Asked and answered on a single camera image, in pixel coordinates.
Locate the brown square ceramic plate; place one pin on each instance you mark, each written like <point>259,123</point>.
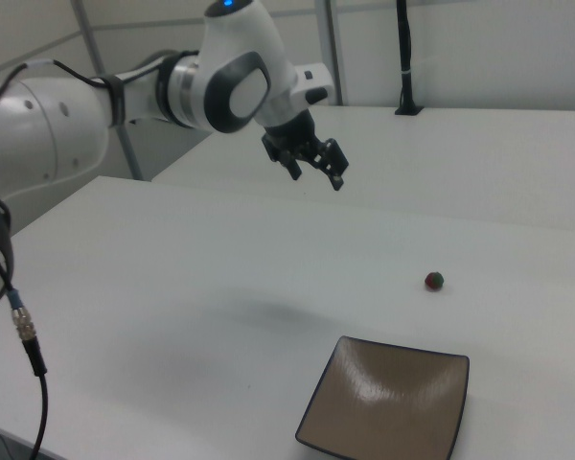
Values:
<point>388,397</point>

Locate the black camera pole stand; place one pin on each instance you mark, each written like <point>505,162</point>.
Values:
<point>405,57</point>

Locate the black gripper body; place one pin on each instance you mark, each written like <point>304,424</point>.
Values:
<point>290,131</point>

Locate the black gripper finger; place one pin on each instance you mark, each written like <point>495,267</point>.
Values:
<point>334,163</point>
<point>290,165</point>

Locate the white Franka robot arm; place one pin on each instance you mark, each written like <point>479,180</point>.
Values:
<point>38,124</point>

